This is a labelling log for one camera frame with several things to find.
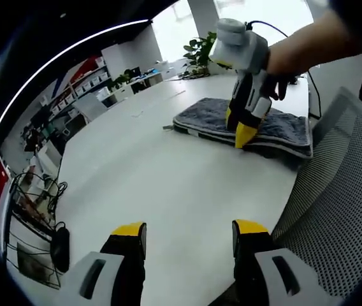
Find white office chair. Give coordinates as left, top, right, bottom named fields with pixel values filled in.
left=71, top=92, right=109, bottom=122

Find small green desk plants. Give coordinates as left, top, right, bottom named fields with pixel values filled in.
left=106, top=68, right=134, bottom=92

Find grey mesh office chair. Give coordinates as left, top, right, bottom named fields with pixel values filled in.
left=269, top=86, right=362, bottom=299

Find black oval object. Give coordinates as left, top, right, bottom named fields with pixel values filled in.
left=49, top=222, right=71, bottom=274

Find person's right hand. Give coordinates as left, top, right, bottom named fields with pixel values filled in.
left=261, top=47, right=289, bottom=102

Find shelf with white boxes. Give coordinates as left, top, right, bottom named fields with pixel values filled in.
left=44, top=56, right=111, bottom=124

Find bundle of black cables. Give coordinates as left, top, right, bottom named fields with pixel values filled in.
left=8, top=171, right=69, bottom=230

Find ceiling light strip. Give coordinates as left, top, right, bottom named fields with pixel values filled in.
left=0, top=18, right=150, bottom=138

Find large green potted plant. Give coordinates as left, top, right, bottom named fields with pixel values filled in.
left=182, top=31, right=217, bottom=77

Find grey towel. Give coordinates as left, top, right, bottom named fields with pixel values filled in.
left=163, top=97, right=314, bottom=160

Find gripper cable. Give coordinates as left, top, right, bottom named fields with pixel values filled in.
left=245, top=20, right=322, bottom=120

